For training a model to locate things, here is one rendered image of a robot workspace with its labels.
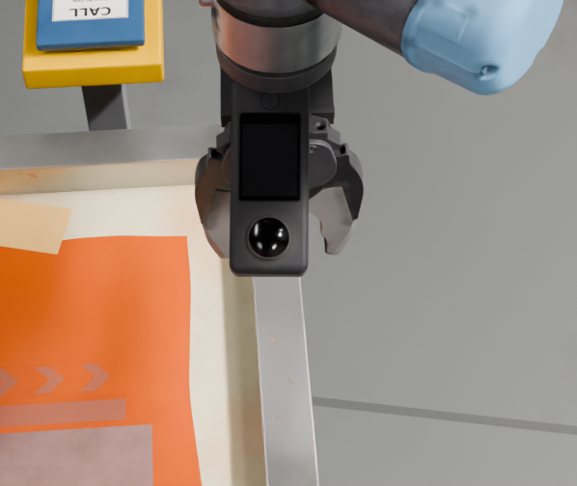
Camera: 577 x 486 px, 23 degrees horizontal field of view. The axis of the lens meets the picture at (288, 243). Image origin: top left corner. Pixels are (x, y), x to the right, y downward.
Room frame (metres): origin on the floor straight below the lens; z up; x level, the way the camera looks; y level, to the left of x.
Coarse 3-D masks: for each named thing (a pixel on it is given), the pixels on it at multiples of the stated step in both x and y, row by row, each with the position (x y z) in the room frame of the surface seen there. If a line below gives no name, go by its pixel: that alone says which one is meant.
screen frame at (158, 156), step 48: (0, 144) 0.76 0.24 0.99; (48, 144) 0.76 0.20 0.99; (96, 144) 0.76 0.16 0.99; (144, 144) 0.76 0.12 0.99; (192, 144) 0.76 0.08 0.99; (0, 192) 0.73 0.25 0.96; (48, 192) 0.73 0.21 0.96; (288, 288) 0.61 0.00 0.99; (288, 336) 0.57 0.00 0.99; (288, 384) 0.52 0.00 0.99; (288, 432) 0.48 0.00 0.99; (288, 480) 0.44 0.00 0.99
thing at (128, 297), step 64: (0, 256) 0.66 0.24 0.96; (64, 256) 0.66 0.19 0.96; (128, 256) 0.66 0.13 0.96; (0, 320) 0.60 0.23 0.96; (64, 320) 0.60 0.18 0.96; (128, 320) 0.60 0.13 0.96; (128, 384) 0.54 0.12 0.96; (0, 448) 0.49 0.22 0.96; (64, 448) 0.49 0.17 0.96; (128, 448) 0.49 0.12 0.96; (192, 448) 0.49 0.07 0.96
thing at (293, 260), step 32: (256, 96) 0.55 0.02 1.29; (288, 96) 0.55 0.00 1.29; (256, 128) 0.53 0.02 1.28; (288, 128) 0.53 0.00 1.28; (256, 160) 0.51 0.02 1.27; (288, 160) 0.51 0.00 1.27; (256, 192) 0.50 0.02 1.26; (288, 192) 0.50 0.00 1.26; (256, 224) 0.48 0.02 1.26; (288, 224) 0.48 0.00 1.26; (256, 256) 0.46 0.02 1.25; (288, 256) 0.46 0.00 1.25
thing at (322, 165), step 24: (216, 48) 0.56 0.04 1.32; (336, 48) 0.56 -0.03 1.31; (240, 72) 0.54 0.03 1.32; (264, 72) 0.54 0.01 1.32; (288, 72) 0.54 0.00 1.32; (312, 72) 0.54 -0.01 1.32; (312, 96) 0.57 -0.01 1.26; (312, 120) 0.56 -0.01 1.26; (216, 144) 0.55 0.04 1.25; (312, 144) 0.54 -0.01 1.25; (336, 144) 0.55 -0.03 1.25; (312, 168) 0.54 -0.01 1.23; (336, 168) 0.54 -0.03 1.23
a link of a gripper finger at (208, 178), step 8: (208, 152) 0.55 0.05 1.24; (216, 152) 0.55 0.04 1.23; (200, 160) 0.56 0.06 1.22; (208, 160) 0.54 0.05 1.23; (216, 160) 0.54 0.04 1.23; (200, 168) 0.55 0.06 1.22; (208, 168) 0.54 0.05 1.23; (216, 168) 0.54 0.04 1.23; (200, 176) 0.54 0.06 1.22; (208, 176) 0.54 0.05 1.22; (216, 176) 0.54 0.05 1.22; (200, 184) 0.54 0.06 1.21; (208, 184) 0.54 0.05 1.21; (216, 184) 0.54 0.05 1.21; (224, 184) 0.54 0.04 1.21; (200, 192) 0.54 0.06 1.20; (208, 192) 0.54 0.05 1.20; (200, 200) 0.54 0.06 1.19; (208, 200) 0.54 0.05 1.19; (200, 208) 0.54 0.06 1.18; (208, 208) 0.54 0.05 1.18; (200, 216) 0.54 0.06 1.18
